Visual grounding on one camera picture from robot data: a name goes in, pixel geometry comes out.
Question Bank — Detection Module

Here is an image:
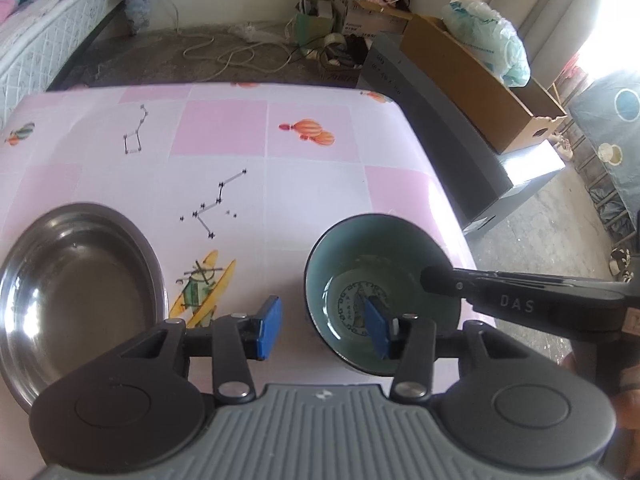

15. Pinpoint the teal ceramic bowl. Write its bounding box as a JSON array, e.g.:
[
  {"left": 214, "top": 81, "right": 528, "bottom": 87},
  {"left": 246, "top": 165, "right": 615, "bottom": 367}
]
[{"left": 304, "top": 214, "right": 461, "bottom": 377}]

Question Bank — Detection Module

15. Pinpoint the small steel bowl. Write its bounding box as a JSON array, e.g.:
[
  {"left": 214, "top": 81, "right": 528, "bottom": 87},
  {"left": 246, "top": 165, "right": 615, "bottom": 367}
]
[{"left": 1, "top": 203, "right": 168, "bottom": 411}]

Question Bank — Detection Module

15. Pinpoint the person's right hand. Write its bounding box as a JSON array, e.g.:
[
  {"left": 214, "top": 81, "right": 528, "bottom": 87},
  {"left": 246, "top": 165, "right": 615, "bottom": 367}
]
[{"left": 611, "top": 385, "right": 640, "bottom": 431}]

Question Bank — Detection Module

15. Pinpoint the pink patterned tablecloth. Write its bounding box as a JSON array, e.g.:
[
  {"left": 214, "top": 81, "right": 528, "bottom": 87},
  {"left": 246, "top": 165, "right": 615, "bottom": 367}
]
[{"left": 0, "top": 81, "right": 478, "bottom": 480}]

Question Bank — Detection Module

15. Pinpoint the blue patterned cloth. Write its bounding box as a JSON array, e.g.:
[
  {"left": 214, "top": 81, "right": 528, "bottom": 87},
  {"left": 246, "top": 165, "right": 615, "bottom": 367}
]
[{"left": 570, "top": 73, "right": 639, "bottom": 226}]

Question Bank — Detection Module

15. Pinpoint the long brown cardboard box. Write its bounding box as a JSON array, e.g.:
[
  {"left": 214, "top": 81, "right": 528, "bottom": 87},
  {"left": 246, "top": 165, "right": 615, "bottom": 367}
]
[{"left": 400, "top": 14, "right": 566, "bottom": 154}]

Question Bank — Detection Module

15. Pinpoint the teal white plastic bag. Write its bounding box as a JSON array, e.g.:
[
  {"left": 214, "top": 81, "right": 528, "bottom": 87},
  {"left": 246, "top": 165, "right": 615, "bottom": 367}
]
[{"left": 442, "top": 0, "right": 530, "bottom": 88}]

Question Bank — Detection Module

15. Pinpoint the grey curtain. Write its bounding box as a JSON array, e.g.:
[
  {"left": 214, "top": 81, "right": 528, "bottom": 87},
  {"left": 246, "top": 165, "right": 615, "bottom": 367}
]
[{"left": 489, "top": 0, "right": 600, "bottom": 87}]

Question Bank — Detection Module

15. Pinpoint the green paper bag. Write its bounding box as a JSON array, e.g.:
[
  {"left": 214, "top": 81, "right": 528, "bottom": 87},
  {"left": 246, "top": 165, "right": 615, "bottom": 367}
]
[{"left": 292, "top": 0, "right": 346, "bottom": 50}]

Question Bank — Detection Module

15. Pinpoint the white quilted mattress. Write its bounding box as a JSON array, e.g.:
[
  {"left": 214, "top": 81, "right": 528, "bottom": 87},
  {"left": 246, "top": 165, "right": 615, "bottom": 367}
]
[{"left": 1, "top": 0, "right": 122, "bottom": 122}]

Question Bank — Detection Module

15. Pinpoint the white cable on floor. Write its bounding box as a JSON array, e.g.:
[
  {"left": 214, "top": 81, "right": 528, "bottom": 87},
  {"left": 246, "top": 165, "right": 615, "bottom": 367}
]
[{"left": 150, "top": 0, "right": 296, "bottom": 82}]

